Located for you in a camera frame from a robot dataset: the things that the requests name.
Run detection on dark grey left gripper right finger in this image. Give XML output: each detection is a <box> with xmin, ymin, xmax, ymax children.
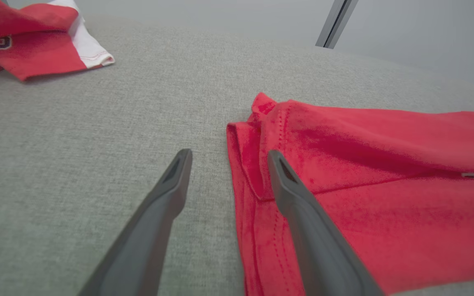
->
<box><xmin>267</xmin><ymin>150</ymin><xmax>386</xmax><ymax>296</ymax></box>

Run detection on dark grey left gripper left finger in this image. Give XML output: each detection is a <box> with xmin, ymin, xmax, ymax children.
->
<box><xmin>77</xmin><ymin>149</ymin><xmax>193</xmax><ymax>296</ymax></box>

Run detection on red white basketball jersey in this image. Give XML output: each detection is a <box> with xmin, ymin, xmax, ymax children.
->
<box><xmin>226</xmin><ymin>92</ymin><xmax>474</xmax><ymax>296</ymax></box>

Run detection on red white basketball shorts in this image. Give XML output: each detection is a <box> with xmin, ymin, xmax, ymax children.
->
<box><xmin>0</xmin><ymin>0</ymin><xmax>115</xmax><ymax>81</ymax></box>

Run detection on grey vertical partition post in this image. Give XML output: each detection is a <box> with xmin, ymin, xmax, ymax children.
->
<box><xmin>315</xmin><ymin>0</ymin><xmax>360</xmax><ymax>49</ymax></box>

